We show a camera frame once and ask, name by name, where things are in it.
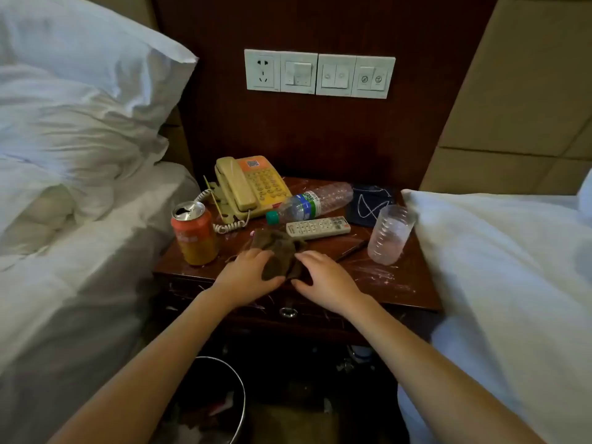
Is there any person's left hand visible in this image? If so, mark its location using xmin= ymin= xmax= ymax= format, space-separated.
xmin=208 ymin=247 xmax=287 ymax=311

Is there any person's right hand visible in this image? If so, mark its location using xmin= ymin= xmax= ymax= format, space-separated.
xmin=290 ymin=250 xmax=366 ymax=319

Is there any black pen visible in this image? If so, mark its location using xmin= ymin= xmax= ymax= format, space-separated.
xmin=334 ymin=239 xmax=370 ymax=263

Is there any brown cleaning cloth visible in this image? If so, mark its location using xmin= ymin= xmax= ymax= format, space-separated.
xmin=249 ymin=228 xmax=308 ymax=282

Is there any beige telephone cord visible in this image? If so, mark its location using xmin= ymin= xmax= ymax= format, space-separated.
xmin=193 ymin=189 xmax=250 ymax=235

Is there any white remote control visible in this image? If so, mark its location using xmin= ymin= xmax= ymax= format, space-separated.
xmin=285 ymin=216 xmax=352 ymax=241

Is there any orange soda can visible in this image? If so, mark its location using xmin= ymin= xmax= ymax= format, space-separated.
xmin=170 ymin=200 xmax=219 ymax=266

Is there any clear plastic cup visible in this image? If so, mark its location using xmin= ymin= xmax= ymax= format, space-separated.
xmin=367 ymin=203 xmax=417 ymax=266

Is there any clear plastic water bottle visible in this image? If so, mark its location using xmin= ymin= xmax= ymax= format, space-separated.
xmin=265 ymin=181 xmax=355 ymax=226

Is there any dark blue scribbled pouch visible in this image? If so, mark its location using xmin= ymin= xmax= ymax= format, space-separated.
xmin=345 ymin=183 xmax=397 ymax=229

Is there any yellow corded telephone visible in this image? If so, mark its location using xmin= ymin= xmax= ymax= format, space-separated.
xmin=203 ymin=155 xmax=293 ymax=223

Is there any person's left forearm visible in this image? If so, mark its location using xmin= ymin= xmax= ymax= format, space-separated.
xmin=46 ymin=286 xmax=239 ymax=444

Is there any person's right forearm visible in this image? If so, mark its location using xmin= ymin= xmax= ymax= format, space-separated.
xmin=340 ymin=293 xmax=546 ymax=444

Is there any dark wooden nightstand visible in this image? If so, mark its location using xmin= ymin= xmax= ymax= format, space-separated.
xmin=152 ymin=176 xmax=444 ymax=347

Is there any black metal-rimmed trash bin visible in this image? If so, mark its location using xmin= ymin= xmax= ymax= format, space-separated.
xmin=152 ymin=355 xmax=247 ymax=444

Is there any red white wrapper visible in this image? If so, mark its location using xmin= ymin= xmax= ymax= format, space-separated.
xmin=208 ymin=390 xmax=234 ymax=417

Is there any white bed sheet mattress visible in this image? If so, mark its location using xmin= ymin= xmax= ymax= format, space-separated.
xmin=0 ymin=160 xmax=200 ymax=444

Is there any white bed cover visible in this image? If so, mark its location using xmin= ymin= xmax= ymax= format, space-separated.
xmin=397 ymin=188 xmax=592 ymax=444

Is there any crumpled white pillow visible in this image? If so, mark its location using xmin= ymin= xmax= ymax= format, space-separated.
xmin=0 ymin=64 xmax=170 ymax=255

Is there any beige padded headboard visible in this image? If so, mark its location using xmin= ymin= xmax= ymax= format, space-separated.
xmin=418 ymin=0 xmax=592 ymax=195

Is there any smooth white pillow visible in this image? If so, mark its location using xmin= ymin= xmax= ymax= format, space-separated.
xmin=0 ymin=0 xmax=199 ymax=134

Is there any white socket and switch panel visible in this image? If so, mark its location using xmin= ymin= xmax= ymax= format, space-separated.
xmin=244 ymin=49 xmax=319 ymax=94

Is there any white four-button switch panel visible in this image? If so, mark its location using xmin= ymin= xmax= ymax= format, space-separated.
xmin=316 ymin=54 xmax=397 ymax=99

